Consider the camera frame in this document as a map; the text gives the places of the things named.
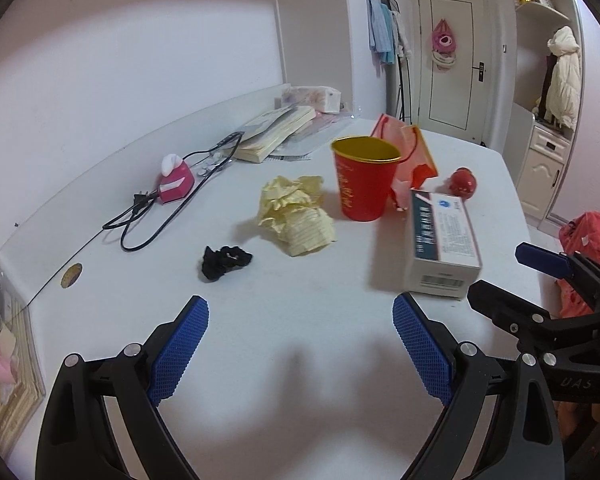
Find white blue medicine box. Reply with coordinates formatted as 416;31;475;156
404;190;482;299

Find red paper cup gold rim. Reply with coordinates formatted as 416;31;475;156
330;136;401;222

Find yellow lined paper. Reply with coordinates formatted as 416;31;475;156
257;176;336;257

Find red bed cover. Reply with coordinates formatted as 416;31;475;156
554;210;600;321

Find white wardrobe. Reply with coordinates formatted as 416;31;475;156
547;0;600;226

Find cream small cabinet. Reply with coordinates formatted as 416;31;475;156
516;122;571;220

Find red apple shaped object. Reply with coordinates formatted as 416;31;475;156
449;167;478;200

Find cream puffer jacket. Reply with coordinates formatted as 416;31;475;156
546;26;582;131

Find white room door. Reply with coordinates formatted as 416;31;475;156
418;0;491;144

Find black hair scrunchie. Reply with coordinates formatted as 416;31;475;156
201;246;253;282

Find pink bag on door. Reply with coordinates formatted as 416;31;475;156
431;18;456;70

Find standing mirror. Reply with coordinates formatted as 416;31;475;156
384;0;413;124

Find pink white charger plug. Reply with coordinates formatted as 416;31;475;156
158;154;195;204

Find tissue pack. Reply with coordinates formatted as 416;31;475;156
283;86;341;114

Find hanging blue clothes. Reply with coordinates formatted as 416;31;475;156
366;0;412;65

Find open white book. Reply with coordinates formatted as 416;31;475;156
234;105;316;164

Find black power cable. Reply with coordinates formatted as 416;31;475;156
100;130;246;253

